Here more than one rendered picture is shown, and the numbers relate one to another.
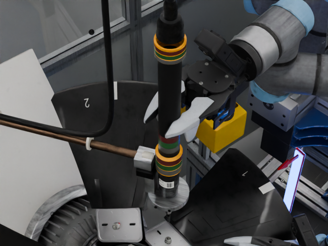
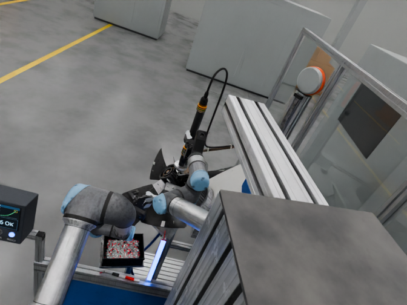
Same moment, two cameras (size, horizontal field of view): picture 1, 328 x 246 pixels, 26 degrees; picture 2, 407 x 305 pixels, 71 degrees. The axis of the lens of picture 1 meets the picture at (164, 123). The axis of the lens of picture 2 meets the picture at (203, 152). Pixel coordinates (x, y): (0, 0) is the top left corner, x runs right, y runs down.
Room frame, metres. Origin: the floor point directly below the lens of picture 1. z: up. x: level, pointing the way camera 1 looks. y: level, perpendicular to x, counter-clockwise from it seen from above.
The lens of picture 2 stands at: (1.29, -1.03, 2.25)
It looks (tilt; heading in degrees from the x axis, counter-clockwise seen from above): 33 degrees down; 117
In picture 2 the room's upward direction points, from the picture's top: 22 degrees clockwise
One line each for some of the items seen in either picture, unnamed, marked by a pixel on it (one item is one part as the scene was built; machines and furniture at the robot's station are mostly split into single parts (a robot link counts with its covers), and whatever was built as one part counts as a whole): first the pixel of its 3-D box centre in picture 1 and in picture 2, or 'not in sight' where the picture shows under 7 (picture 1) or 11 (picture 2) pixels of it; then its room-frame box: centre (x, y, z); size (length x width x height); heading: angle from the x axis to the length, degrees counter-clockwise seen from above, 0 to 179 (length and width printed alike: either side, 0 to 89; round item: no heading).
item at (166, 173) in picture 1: (169, 162); not in sight; (0.67, -0.01, 1.44); 0.04 x 0.04 x 0.01
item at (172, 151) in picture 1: (169, 143); not in sight; (0.67, -0.01, 1.50); 0.03 x 0.03 x 0.01
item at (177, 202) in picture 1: (162, 176); (185, 158); (0.67, 0.00, 1.40); 0.09 x 0.07 x 0.10; 73
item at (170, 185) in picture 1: (169, 117); (192, 134); (0.67, -0.01, 1.56); 0.04 x 0.04 x 0.46
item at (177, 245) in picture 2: not in sight; (181, 246); (0.76, 0.23, 0.56); 0.19 x 0.04 x 0.04; 38
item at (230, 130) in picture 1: (209, 114); not in sight; (1.13, -0.11, 1.02); 0.16 x 0.10 x 0.11; 38
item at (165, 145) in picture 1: (169, 137); not in sight; (0.67, -0.01, 1.51); 0.03 x 0.03 x 0.01
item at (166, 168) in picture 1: (169, 157); not in sight; (0.67, -0.01, 1.46); 0.04 x 0.04 x 0.01
